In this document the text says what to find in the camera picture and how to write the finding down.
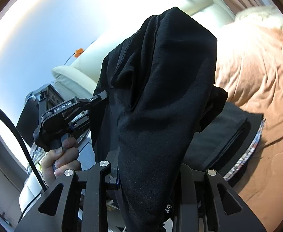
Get cream duvet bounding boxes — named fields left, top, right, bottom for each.
left=234, top=5, right=283, bottom=31

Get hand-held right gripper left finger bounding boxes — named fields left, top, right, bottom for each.
left=14, top=160, right=121, bottom=232

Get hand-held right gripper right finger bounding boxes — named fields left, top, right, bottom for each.
left=173, top=163, right=267, bottom=232

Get cream padded headboard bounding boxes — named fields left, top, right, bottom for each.
left=52, top=0, right=237, bottom=98

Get person's left hand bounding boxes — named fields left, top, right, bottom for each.
left=41, top=137, right=82, bottom=188

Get orange blanket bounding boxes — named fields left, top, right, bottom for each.
left=214, top=24, right=283, bottom=232

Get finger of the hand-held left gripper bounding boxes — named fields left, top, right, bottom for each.
left=77, top=90, right=108, bottom=105
left=70, top=112, right=92, bottom=131

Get stack of folded dark clothes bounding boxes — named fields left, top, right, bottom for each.
left=184, top=103, right=267, bottom=188

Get black pants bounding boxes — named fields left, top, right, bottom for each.
left=93, top=7, right=229, bottom=232

